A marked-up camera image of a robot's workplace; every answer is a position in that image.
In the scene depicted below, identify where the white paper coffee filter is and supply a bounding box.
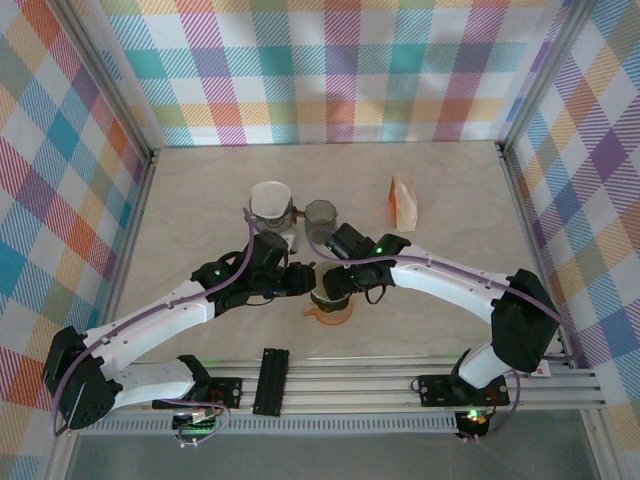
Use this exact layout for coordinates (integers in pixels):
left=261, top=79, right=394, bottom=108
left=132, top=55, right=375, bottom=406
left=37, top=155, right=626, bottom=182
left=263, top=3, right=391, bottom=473
left=312, top=262, right=329, bottom=299
left=249, top=180, right=292, bottom=220

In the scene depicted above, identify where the orange glass pitcher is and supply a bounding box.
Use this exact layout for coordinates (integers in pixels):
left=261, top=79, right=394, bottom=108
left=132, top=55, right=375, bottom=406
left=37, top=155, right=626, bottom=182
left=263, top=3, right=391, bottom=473
left=301, top=297, right=356, bottom=329

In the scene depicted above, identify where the grey glass cup wooden handle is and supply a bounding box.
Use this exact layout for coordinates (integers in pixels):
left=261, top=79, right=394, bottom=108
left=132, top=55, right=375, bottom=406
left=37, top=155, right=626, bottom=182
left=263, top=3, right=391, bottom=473
left=293, top=199, right=340, bottom=236

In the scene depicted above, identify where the orange white filter packet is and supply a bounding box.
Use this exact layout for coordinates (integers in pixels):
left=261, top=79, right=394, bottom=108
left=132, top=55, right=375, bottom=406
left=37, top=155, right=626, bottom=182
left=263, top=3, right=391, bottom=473
left=388, top=174, right=419, bottom=234

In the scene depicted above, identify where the black controller board green light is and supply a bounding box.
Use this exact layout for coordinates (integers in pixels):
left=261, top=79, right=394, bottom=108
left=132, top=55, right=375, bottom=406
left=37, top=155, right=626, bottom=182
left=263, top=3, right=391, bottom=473
left=172, top=408, right=221, bottom=441
left=454, top=407, right=494, bottom=441

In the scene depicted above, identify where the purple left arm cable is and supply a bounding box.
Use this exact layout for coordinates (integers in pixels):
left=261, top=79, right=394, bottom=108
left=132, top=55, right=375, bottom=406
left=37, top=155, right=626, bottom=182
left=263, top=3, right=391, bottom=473
left=49, top=207, right=256, bottom=449

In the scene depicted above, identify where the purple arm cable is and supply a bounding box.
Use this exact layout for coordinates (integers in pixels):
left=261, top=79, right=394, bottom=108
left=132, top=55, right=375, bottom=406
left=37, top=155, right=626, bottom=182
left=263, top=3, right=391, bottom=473
left=49, top=207, right=256, bottom=449
left=307, top=227, right=584, bottom=444

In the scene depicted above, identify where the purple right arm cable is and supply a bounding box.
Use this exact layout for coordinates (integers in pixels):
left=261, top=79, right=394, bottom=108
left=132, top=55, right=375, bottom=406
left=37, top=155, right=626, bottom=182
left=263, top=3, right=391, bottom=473
left=307, top=227, right=584, bottom=444

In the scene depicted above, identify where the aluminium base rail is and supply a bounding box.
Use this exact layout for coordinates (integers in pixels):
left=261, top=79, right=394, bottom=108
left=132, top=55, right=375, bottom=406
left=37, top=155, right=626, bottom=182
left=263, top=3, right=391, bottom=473
left=107, top=359, right=609, bottom=416

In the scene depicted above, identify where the black rail bracket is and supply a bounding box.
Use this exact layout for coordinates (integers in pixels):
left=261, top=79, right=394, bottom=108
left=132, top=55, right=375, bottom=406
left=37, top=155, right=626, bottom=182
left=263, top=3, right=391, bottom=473
left=251, top=347, right=291, bottom=419

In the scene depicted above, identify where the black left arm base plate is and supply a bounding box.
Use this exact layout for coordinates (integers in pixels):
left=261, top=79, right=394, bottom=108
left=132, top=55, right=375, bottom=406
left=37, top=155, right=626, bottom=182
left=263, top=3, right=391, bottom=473
left=151, top=375, right=244, bottom=412

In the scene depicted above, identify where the grey slotted cable duct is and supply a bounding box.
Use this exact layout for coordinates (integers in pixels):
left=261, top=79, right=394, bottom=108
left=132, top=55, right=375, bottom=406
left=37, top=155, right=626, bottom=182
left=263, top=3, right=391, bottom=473
left=94, top=412, right=459, bottom=437

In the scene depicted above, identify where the aluminium side rail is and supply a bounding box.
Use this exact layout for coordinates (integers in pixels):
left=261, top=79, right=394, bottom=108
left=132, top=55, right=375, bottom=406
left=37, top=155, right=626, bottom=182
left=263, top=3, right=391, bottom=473
left=497, top=143, right=624, bottom=480
left=47, top=147, right=161, bottom=480

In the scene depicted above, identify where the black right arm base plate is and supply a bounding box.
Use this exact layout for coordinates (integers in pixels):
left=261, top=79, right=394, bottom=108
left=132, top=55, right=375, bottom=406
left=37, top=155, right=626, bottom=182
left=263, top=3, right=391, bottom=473
left=417, top=373, right=511, bottom=409

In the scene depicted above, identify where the aluminium frame post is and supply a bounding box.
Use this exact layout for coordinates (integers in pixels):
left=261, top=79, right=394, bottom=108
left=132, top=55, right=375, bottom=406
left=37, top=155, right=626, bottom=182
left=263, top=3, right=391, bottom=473
left=497, top=0, right=599, bottom=151
left=54, top=0, right=159, bottom=164

